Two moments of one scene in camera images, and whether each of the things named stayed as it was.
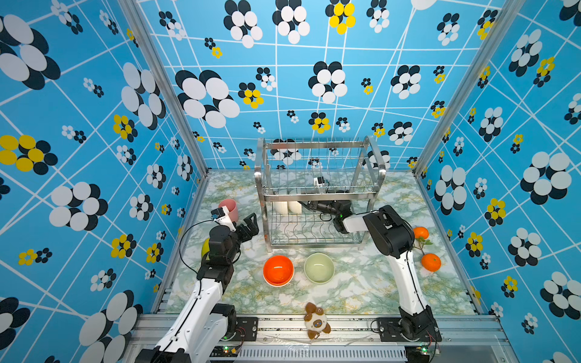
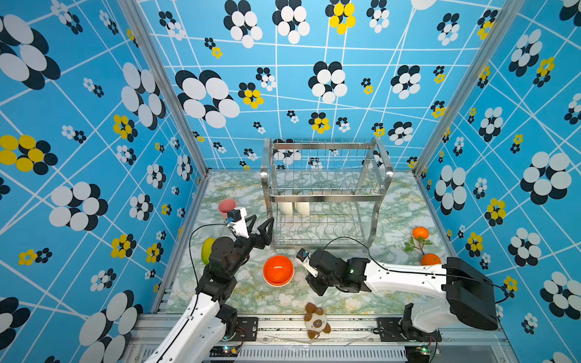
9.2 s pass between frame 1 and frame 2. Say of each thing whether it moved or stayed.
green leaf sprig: stayed
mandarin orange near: stayed
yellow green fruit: stayed
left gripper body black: moved
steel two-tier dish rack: stayed
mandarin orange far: stayed
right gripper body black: moved
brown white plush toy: stayed
